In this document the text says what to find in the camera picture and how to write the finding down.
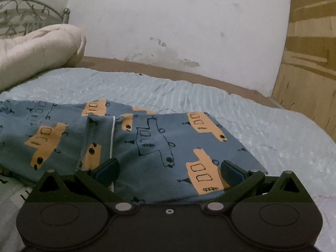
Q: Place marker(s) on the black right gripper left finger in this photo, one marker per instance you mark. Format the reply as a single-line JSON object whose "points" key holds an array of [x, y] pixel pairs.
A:
{"points": [[85, 185]]}

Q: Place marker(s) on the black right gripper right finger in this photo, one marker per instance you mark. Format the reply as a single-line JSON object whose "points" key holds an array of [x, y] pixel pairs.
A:
{"points": [[254, 185]]}

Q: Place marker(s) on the light wooden wardrobe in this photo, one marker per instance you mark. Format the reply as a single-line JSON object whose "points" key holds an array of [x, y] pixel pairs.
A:
{"points": [[306, 79]]}

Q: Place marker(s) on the cream rolled blanket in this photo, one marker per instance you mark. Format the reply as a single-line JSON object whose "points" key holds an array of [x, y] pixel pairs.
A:
{"points": [[48, 48]]}

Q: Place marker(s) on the brown wooden bed frame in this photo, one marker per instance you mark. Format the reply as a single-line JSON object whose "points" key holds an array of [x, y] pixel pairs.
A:
{"points": [[114, 65]]}

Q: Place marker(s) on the light blue textured bedspread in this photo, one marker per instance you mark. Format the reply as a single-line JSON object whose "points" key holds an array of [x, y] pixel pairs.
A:
{"points": [[278, 138]]}

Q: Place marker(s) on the blue pants with orange trucks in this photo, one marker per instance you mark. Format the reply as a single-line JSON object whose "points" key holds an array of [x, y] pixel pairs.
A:
{"points": [[159, 157]]}

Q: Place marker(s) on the metal scrollwork headboard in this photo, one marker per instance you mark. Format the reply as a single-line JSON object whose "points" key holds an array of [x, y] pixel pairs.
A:
{"points": [[21, 17]]}

